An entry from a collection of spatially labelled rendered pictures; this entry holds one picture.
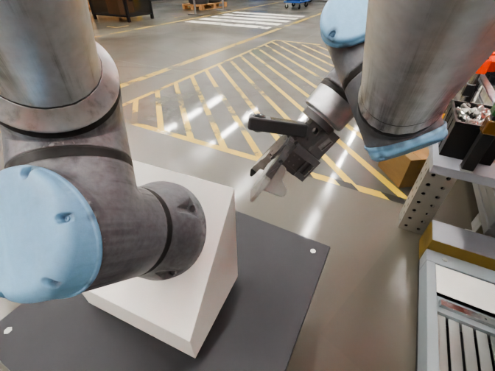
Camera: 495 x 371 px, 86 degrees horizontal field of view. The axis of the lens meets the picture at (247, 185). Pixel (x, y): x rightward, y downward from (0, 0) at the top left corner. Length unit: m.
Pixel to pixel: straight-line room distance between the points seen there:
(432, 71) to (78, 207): 0.33
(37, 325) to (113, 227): 0.49
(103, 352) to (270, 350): 0.34
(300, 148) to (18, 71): 0.41
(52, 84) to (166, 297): 0.40
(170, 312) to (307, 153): 0.40
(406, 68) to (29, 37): 0.28
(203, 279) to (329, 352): 0.57
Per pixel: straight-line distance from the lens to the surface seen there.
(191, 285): 0.54
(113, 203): 0.36
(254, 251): 0.76
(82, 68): 0.34
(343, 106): 0.52
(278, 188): 0.51
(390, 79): 0.24
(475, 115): 1.09
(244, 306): 0.68
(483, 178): 1.03
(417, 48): 0.20
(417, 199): 1.30
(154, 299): 0.59
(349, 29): 0.41
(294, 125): 0.52
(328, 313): 1.04
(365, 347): 1.03
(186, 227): 0.47
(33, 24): 0.28
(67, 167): 0.37
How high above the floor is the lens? 0.91
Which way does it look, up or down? 39 degrees down
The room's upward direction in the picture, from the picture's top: straight up
